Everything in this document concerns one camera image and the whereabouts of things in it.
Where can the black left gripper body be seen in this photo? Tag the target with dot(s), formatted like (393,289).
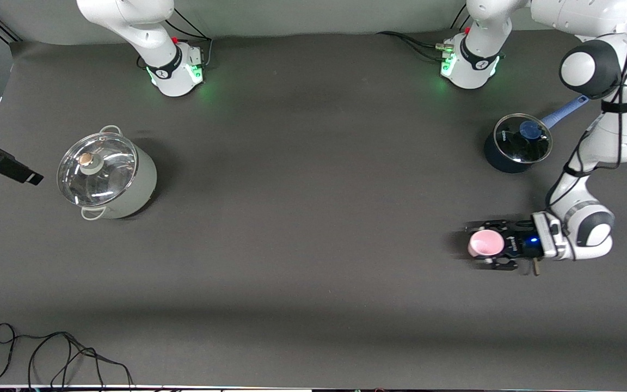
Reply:
(521,243)

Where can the pink plastic cup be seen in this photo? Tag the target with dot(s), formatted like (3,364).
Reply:
(485,243)

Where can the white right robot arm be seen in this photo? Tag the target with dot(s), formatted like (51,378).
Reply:
(145,32)

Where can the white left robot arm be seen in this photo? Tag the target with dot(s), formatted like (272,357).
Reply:
(618,130)

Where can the dark blue saucepan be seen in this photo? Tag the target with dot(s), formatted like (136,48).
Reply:
(501,163)

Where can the glass lid with brass knob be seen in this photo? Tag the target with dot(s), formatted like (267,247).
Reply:
(101,174)

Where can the glass lid with blue knob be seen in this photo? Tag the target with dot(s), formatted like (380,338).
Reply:
(515,144)

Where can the dark grey table cloth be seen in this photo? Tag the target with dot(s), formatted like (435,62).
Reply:
(313,272)

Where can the black aluminium frame rail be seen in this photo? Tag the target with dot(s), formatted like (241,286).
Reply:
(0,28)

